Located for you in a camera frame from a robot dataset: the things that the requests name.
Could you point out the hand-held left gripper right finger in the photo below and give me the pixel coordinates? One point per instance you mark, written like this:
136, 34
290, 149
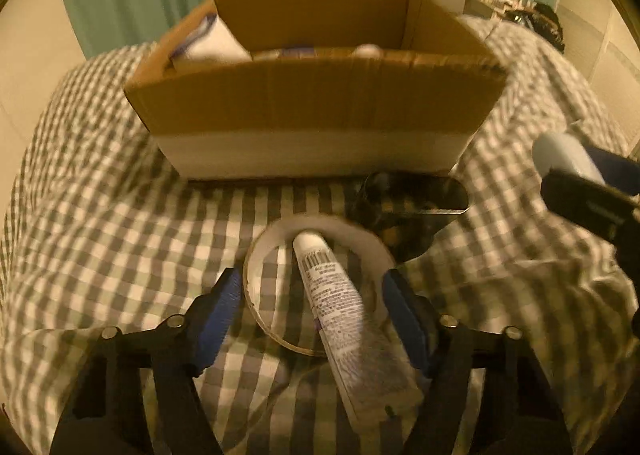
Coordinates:
406, 325

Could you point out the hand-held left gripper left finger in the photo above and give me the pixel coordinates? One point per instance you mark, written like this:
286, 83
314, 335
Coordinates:
219, 321

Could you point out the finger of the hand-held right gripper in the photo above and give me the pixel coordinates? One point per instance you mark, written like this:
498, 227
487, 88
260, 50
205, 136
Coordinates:
620, 170
592, 205

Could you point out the light blue rounded object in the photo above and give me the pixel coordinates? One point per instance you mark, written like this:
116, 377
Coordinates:
562, 155

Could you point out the white squeeze tube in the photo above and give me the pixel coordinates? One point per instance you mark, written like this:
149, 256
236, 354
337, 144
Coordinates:
331, 302

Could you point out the brown cardboard box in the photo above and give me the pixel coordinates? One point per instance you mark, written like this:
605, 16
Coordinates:
310, 105

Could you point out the white tape roll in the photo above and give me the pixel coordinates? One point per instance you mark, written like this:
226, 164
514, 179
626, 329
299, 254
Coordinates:
260, 262

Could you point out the dark glossy case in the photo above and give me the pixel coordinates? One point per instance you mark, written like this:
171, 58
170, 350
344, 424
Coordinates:
415, 202

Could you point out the green white checked blanket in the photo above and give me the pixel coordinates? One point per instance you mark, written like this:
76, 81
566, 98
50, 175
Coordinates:
125, 215

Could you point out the dark bag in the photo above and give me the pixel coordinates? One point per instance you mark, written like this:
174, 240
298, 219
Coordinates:
542, 25

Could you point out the white round cap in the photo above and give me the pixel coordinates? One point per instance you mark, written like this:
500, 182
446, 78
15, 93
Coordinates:
367, 50

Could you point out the white purple pouch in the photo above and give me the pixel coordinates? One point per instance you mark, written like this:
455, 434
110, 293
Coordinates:
215, 42

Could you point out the purple white tube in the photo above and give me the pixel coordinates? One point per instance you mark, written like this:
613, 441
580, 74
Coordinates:
300, 54

